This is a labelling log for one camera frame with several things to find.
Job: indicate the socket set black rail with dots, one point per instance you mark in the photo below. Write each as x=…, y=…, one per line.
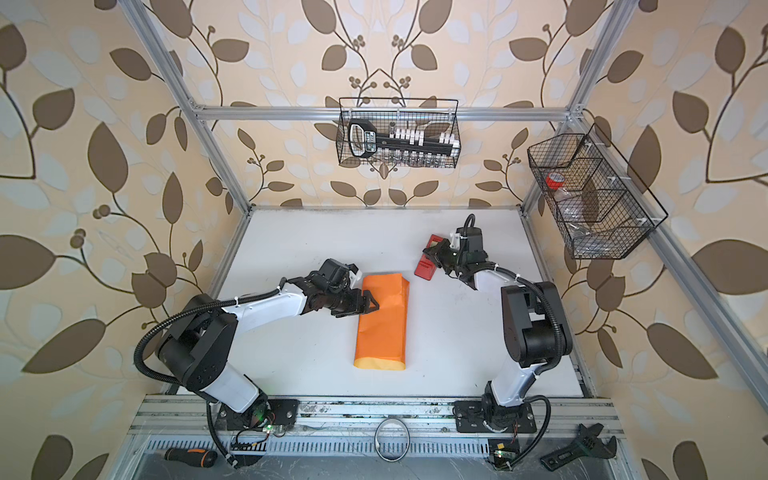
x=365, y=141

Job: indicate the aluminium front rail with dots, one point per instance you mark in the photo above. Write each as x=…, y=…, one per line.
x=418, y=426

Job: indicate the black adjustable wrench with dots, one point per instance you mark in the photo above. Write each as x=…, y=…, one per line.
x=586, y=444

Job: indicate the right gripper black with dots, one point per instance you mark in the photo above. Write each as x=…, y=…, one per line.
x=439, y=249

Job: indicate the black wire basket back wall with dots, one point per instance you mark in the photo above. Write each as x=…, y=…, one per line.
x=434, y=115

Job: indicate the yellow orange wrapping paper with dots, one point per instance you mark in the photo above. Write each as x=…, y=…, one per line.
x=381, y=335

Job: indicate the red capped plastic bottle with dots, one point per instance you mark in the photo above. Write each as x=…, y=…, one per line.
x=554, y=181

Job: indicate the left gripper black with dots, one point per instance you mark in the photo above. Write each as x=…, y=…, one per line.
x=357, y=307

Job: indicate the black wire basket wall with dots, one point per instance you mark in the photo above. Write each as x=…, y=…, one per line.
x=434, y=115
x=605, y=208

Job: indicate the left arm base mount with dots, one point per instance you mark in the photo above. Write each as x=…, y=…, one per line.
x=275, y=412

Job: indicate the orange black screwdriver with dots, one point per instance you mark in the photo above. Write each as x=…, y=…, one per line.
x=194, y=457

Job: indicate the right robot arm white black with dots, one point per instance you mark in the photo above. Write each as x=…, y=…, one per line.
x=535, y=331

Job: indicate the red tape dispenser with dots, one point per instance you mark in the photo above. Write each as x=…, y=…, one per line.
x=426, y=268

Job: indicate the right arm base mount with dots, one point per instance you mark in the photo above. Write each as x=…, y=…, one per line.
x=474, y=417

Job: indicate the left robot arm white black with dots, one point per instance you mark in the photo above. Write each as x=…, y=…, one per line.
x=192, y=348

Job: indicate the black wire basket right wall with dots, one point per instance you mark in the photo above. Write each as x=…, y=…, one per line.
x=605, y=208

